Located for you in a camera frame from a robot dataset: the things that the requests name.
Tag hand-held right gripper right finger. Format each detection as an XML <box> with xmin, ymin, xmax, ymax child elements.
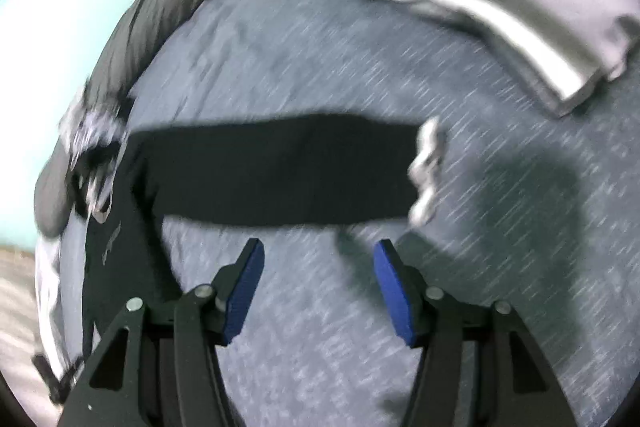
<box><xmin>372</xmin><ymin>238</ymin><xmax>581</xmax><ymax>427</ymax></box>

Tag blue patterned blanket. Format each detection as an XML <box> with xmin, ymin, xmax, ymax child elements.
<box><xmin>35</xmin><ymin>0</ymin><xmax>640</xmax><ymax>427</ymax></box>

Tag black strap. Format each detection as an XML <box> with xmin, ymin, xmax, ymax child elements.
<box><xmin>31</xmin><ymin>351</ymin><xmax>85</xmax><ymax>404</ymax></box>

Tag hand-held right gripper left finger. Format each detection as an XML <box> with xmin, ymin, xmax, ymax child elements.
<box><xmin>57</xmin><ymin>237</ymin><xmax>266</xmax><ymax>427</ymax></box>

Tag white bed sheet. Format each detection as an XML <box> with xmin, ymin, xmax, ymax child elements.
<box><xmin>35</xmin><ymin>227</ymin><xmax>88</xmax><ymax>383</ymax></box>

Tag black knit garment white trim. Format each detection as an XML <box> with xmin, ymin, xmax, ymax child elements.
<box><xmin>127</xmin><ymin>113</ymin><xmax>446</xmax><ymax>229</ymax></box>

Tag beige curtain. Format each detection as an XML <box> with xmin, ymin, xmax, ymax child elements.
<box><xmin>0</xmin><ymin>242</ymin><xmax>46</xmax><ymax>388</ymax></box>

